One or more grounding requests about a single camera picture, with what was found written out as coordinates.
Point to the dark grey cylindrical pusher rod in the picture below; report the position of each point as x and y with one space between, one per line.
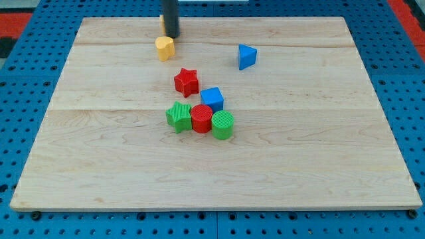
171 18

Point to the yellow heart block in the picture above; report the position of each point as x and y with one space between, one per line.
165 48

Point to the red star block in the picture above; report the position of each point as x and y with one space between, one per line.
186 82

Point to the blue triangle block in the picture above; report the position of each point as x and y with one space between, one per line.
246 56

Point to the blue cube block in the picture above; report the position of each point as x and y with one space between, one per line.
213 98

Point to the green star block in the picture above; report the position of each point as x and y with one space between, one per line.
179 117

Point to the red cylinder block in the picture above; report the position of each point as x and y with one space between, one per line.
201 116

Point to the green cylinder block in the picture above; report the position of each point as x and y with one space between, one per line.
222 124

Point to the light wooden board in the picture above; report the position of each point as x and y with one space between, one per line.
309 132

